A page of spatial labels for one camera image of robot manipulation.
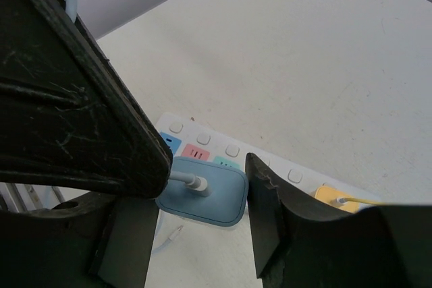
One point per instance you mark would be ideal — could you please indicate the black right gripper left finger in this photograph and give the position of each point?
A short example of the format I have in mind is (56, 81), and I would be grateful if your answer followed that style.
(95, 240)

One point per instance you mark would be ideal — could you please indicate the blue charger plug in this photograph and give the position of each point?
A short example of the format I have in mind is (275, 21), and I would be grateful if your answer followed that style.
(205, 192)

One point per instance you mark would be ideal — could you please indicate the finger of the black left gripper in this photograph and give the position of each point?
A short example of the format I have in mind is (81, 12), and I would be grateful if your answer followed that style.
(67, 119)

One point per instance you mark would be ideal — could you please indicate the yellow charger plug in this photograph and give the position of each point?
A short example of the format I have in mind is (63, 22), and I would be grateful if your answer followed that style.
(332, 197)

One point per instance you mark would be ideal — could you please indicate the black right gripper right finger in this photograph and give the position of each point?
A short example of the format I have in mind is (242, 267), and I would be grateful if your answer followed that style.
(299, 241)

